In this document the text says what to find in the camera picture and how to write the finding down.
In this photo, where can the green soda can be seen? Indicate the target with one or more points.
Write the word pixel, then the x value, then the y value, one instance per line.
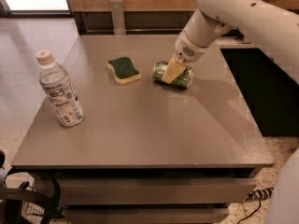
pixel 184 80

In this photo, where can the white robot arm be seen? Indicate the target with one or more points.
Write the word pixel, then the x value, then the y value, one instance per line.
pixel 272 29

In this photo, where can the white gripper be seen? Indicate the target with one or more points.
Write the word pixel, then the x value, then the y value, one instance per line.
pixel 189 48

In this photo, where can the green and yellow sponge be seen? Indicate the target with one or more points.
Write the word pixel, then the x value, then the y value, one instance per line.
pixel 123 70

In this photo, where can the white power strip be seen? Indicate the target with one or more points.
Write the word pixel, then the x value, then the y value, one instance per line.
pixel 259 195

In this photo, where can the clear plastic water bottle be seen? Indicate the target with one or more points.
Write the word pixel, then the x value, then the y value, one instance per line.
pixel 58 87

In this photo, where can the left metal bracket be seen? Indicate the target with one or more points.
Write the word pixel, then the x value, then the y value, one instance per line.
pixel 118 19

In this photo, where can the grey drawer cabinet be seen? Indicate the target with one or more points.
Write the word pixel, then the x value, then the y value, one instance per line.
pixel 147 153

